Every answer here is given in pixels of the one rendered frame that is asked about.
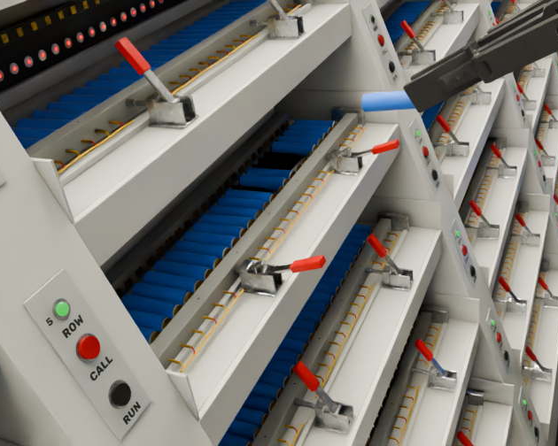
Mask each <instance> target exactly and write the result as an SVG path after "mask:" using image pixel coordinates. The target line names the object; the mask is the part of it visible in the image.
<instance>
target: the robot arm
mask: <svg viewBox="0 0 558 446"><path fill-rule="evenodd" d="M487 34H488V35H483V36H481V37H480V38H479V39H478V41H476V40H475V41H473V42H471V43H469V44H467V45H465V46H463V47H462V48H460V49H458V50H456V51H455V52H453V53H451V54H449V55H447V56H446V57H444V58H441V59H440V60H439V61H437V62H435V63H433V64H431V65H429V66H427V67H425V68H423V69H422V70H421V71H419V72H417V73H415V74H413V75H412V76H411V78H410V80H411V81H410V82H409V83H407V84H406V85H405V86H404V87H403V89H404V90H405V92H406V93H407V96H408V97H409V99H410V100H411V102H412V104H413V105H414V107H415V109H416V110H417V111H418V112H419V113H421V112H424V111H425V110H427V109H429V108H430V107H432V106H434V105H436V104H439V103H441V102H443V101H445V100H446V99H448V98H449V97H451V96H454V95H456V94H458V93H460V92H462V91H463V90H465V89H467V88H470V87H472V86H474V85H475V84H477V83H478V82H480V81H483V82H484V84H486V83H491V82H493V81H495V80H497V79H498V78H500V77H502V76H504V75H506V74H509V73H512V72H514V71H516V70H518V69H520V68H522V67H525V66H527V65H529V64H531V63H533V62H536V61H538V60H540V59H542V58H545V57H547V56H549V55H551V54H553V53H555V52H557V51H558V0H538V1H537V2H535V3H533V4H531V5H529V6H527V7H526V8H524V9H522V10H521V11H519V12H518V13H516V14H514V15H513V16H511V17H509V18H508V19H505V20H504V21H502V22H500V23H499V24H498V25H496V26H492V27H490V29H489V30H488V31H487Z"/></svg>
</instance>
